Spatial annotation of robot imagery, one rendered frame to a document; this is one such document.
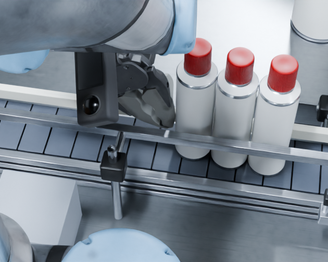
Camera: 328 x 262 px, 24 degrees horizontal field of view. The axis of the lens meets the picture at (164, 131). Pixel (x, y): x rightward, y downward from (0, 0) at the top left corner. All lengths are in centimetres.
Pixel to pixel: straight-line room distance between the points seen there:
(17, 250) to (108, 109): 26
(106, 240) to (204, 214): 39
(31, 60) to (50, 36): 38
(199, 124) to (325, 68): 28
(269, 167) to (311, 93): 17
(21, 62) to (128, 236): 21
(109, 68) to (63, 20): 51
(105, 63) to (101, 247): 28
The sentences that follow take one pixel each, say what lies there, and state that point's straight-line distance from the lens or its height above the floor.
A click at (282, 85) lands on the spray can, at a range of 90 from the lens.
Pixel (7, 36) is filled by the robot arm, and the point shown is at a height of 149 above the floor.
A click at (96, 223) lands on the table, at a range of 106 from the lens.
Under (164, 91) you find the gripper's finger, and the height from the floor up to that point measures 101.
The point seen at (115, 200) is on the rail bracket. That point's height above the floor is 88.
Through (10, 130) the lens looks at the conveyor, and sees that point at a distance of 111.
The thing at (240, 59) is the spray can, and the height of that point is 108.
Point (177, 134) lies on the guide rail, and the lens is 98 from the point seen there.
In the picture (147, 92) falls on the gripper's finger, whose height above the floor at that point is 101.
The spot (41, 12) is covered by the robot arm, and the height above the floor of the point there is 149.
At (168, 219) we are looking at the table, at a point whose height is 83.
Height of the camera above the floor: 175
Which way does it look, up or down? 54 degrees down
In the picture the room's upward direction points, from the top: straight up
